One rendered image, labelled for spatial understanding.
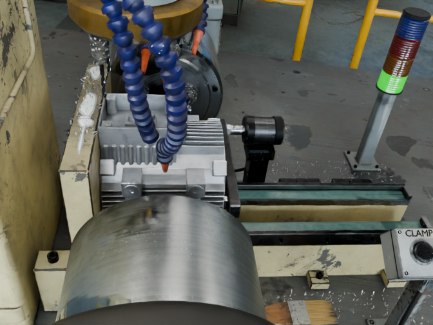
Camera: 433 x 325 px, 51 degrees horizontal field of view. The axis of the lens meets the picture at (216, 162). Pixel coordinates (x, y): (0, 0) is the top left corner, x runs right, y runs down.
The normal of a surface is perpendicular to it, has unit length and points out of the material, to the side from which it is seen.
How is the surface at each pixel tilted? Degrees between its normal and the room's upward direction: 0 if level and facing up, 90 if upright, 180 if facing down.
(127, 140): 90
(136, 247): 13
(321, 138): 0
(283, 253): 90
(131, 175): 0
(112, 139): 90
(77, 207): 90
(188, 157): 32
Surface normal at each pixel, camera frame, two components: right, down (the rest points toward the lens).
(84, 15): -0.56, 0.48
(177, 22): 0.65, 0.52
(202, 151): 0.09, 0.61
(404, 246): 0.12, -0.33
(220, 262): 0.54, -0.68
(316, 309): 0.11, -0.76
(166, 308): 0.12, -0.88
